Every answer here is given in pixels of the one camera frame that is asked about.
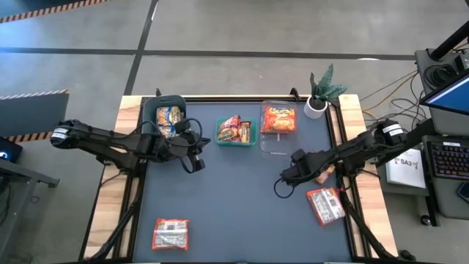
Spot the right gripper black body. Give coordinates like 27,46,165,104
291,148,320,186

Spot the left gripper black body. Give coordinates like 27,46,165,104
171,120,206,173

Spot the red Maruchan ramen pack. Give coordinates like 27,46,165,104
216,114,243,143
240,120,253,144
314,164,336,186

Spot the blue Maruchan ramen pack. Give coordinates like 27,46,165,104
155,106,183,139

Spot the orange Maruchan ramen pack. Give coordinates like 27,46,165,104
259,106,297,135

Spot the small turquoise plastic bin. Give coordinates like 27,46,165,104
215,116,259,147

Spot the clear plastic bin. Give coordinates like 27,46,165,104
259,101,300,157

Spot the red-orange edged ramen pack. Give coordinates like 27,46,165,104
152,218,191,252
306,186,347,226

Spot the dark teal plastic bin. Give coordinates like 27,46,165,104
141,94,188,147

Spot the potted plant white pot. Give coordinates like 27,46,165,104
303,64,349,120

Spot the blue-grey table mat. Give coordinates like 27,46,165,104
132,101,355,263

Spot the white paper sign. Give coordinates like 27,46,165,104
386,146,428,190

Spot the black keyboard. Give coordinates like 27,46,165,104
424,141,469,180

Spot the grey hazard-striped board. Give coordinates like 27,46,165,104
0,89,70,144

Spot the computer monitor blue screen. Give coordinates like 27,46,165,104
419,71,469,117

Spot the grey metal stand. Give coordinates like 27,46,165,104
0,157,62,264

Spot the black box with light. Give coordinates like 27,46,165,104
0,136,23,164

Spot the black diagonal pole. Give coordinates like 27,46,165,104
430,31,469,62

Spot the black aluminium table frame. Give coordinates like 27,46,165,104
78,87,399,264

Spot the yellow floor cable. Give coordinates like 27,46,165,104
361,71,418,135

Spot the coiled black cable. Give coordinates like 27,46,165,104
423,62,459,91

